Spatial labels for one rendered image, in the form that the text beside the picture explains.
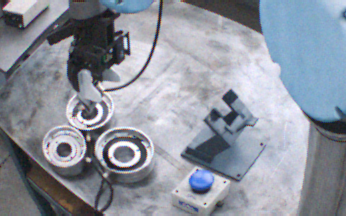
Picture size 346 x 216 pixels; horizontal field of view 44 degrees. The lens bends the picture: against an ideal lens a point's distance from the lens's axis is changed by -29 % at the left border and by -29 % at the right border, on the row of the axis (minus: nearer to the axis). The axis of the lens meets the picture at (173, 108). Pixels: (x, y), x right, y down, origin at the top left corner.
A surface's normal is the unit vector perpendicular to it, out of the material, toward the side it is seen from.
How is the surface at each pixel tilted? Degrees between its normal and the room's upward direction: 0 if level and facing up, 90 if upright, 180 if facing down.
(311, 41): 82
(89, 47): 0
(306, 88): 82
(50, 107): 0
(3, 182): 0
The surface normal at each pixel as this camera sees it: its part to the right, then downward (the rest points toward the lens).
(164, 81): -0.04, -0.69
